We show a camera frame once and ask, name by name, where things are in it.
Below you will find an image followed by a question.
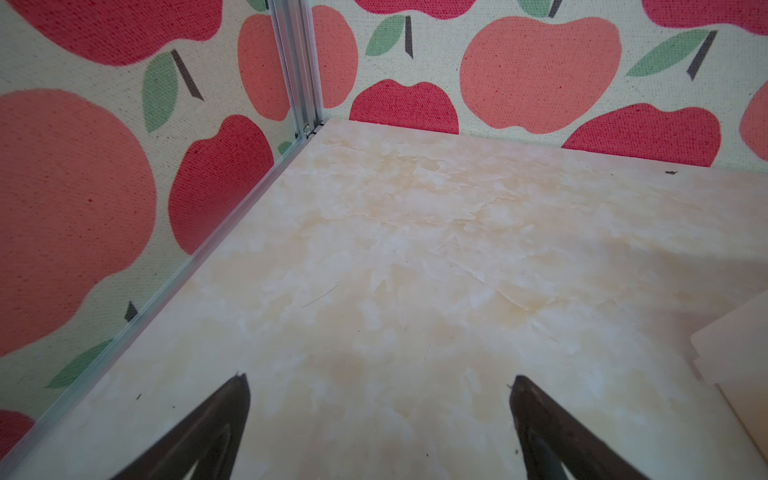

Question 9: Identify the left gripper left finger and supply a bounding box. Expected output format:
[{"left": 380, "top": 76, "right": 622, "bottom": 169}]
[{"left": 115, "top": 374, "right": 251, "bottom": 479}]

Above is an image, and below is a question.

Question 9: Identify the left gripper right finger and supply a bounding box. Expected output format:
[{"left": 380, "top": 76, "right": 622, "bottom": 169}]
[{"left": 509, "top": 375, "right": 646, "bottom": 479}]

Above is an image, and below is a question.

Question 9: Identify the white three-compartment plastic bin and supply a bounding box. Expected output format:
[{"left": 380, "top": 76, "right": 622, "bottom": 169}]
[{"left": 691, "top": 292, "right": 768, "bottom": 456}]

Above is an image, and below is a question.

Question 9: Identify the left floor edge aluminium rail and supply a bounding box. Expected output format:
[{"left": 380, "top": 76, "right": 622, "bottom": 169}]
[{"left": 1, "top": 128, "right": 317, "bottom": 479}]

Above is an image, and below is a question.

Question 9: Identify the left aluminium corner post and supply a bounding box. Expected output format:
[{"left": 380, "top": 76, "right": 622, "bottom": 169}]
[{"left": 268, "top": 0, "right": 325, "bottom": 140}]

